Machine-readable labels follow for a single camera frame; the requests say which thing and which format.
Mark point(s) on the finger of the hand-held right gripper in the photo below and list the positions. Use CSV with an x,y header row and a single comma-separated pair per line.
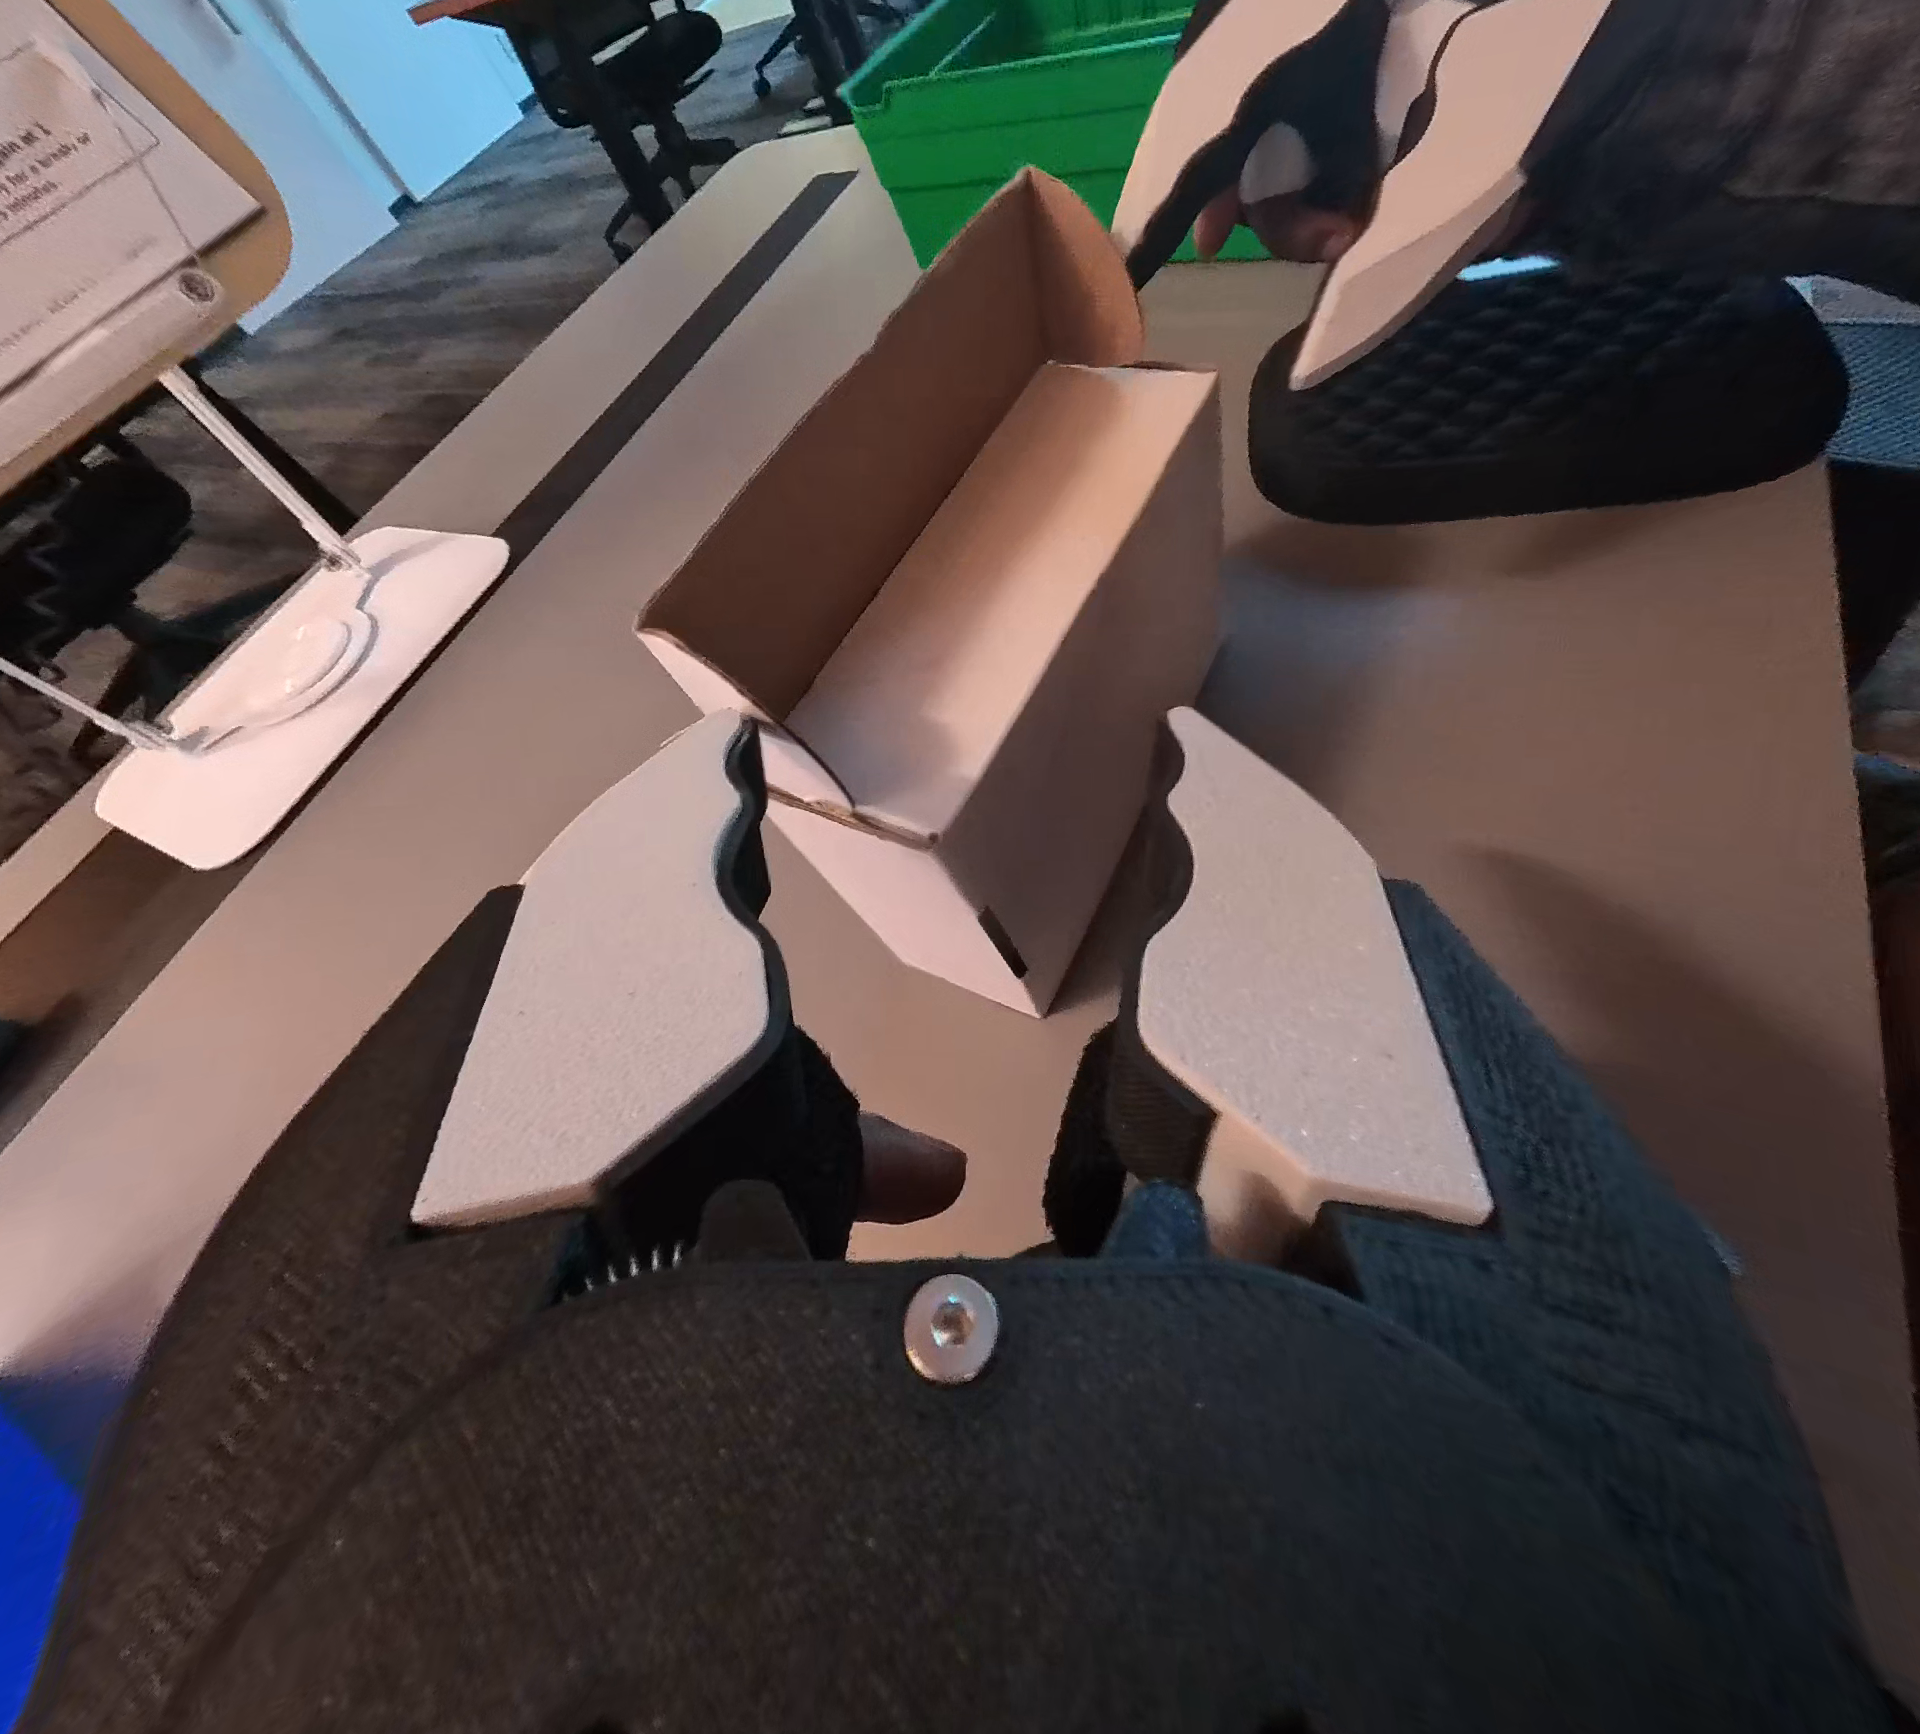
x,y
1244,38
1484,115

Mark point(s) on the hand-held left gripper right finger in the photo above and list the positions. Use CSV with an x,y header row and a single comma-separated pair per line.
x,y
1291,999

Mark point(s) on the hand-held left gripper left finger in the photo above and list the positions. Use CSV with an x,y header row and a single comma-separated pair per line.
x,y
601,1014

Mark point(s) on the long cardboard box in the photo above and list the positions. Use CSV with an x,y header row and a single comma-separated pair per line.
x,y
1020,594

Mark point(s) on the large blue plastic bin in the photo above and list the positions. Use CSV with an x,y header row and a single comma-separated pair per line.
x,y
45,1495

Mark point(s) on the person's right hand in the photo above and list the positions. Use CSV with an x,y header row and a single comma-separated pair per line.
x,y
1291,226

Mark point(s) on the person's left hand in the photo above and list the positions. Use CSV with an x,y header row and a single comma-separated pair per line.
x,y
915,1164

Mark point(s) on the green plastic bin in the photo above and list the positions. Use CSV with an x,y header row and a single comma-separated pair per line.
x,y
975,128

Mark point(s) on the black mesh cushion pad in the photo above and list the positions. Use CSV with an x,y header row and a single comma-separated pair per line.
x,y
1575,414

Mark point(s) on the clear document stand white base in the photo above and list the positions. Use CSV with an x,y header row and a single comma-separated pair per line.
x,y
301,684

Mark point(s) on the grey mesh chair back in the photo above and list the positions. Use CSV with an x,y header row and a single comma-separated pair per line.
x,y
1883,384

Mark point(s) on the printed instruction sheet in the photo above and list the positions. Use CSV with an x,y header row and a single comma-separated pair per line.
x,y
91,189

